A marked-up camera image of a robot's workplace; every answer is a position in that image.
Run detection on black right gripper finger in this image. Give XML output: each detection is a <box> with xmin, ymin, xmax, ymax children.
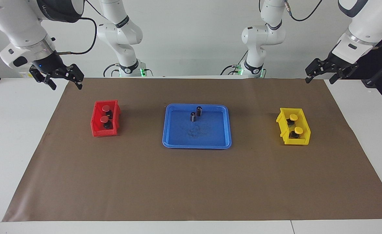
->
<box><xmin>57</xmin><ymin>64</ymin><xmax>84</xmax><ymax>90</ymax></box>
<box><xmin>30</xmin><ymin>67</ymin><xmax>57</xmax><ymax>91</ymax></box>

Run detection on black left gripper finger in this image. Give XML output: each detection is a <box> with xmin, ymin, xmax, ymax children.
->
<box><xmin>329</xmin><ymin>67</ymin><xmax>352</xmax><ymax>84</ymax></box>
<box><xmin>305</xmin><ymin>58</ymin><xmax>329</xmax><ymax>84</ymax></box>

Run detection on blue plastic tray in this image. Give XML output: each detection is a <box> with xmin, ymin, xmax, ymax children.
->
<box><xmin>162</xmin><ymin>104</ymin><xmax>232</xmax><ymax>149</ymax></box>

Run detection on red plastic bin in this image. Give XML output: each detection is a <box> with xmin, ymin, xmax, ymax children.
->
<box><xmin>91</xmin><ymin>100</ymin><xmax>121</xmax><ymax>137</ymax></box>

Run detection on yellow plastic bin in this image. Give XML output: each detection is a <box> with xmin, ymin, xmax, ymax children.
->
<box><xmin>276</xmin><ymin>108</ymin><xmax>311</xmax><ymax>145</ymax></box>

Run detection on brown paper table mat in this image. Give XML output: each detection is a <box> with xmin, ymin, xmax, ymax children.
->
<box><xmin>2</xmin><ymin>77</ymin><xmax>382</xmax><ymax>222</ymax></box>

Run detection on black right base cables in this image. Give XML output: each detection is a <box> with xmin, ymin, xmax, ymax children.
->
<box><xmin>103</xmin><ymin>63</ymin><xmax>121</xmax><ymax>77</ymax></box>

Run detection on black base cables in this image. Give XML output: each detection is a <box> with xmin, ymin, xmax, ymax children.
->
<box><xmin>103</xmin><ymin>63</ymin><xmax>121</xmax><ymax>77</ymax></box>
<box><xmin>220</xmin><ymin>49</ymin><xmax>248</xmax><ymax>76</ymax></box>

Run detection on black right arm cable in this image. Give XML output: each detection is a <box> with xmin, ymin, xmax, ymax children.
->
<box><xmin>55</xmin><ymin>17</ymin><xmax>97</xmax><ymax>55</ymax></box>

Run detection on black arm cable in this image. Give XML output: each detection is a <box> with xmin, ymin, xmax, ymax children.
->
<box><xmin>284</xmin><ymin>0</ymin><xmax>323</xmax><ymax>22</ymax></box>
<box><xmin>55</xmin><ymin>17</ymin><xmax>97</xmax><ymax>55</ymax></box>

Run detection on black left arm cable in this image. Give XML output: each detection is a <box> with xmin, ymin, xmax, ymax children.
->
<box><xmin>284</xmin><ymin>0</ymin><xmax>323</xmax><ymax>22</ymax></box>

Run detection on black left base cables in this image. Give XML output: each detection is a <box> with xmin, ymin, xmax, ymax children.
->
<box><xmin>220</xmin><ymin>49</ymin><xmax>248</xmax><ymax>76</ymax></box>

